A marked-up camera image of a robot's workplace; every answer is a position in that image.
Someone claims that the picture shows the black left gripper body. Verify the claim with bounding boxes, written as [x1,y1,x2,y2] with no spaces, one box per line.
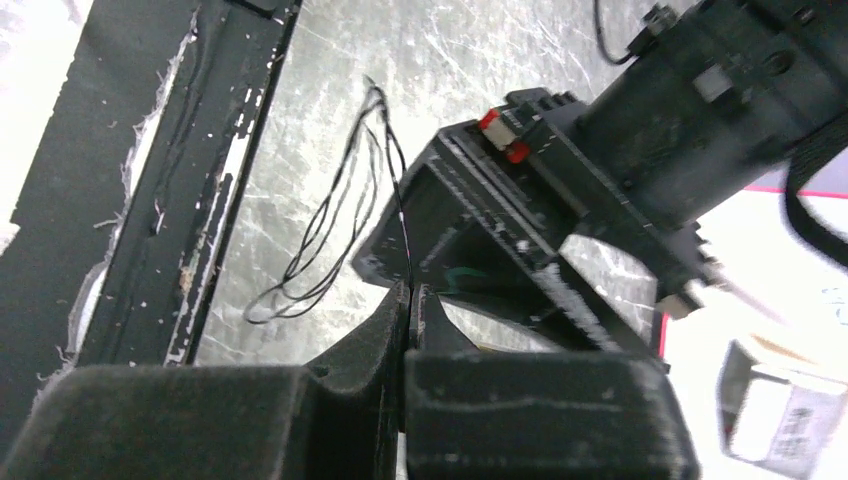
[352,88,705,355]

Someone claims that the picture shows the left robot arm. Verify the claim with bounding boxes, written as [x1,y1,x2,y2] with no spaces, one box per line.
[352,1,847,354]

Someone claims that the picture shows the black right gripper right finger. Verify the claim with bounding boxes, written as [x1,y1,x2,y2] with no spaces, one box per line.
[405,285,701,479]

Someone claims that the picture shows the thin black cable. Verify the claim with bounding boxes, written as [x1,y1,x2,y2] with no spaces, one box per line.
[243,74,416,327]

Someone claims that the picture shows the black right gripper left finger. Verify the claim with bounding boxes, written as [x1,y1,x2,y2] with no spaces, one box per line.
[1,283,410,479]

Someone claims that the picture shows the red framed whiteboard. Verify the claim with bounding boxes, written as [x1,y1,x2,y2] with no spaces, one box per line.
[665,187,847,479]

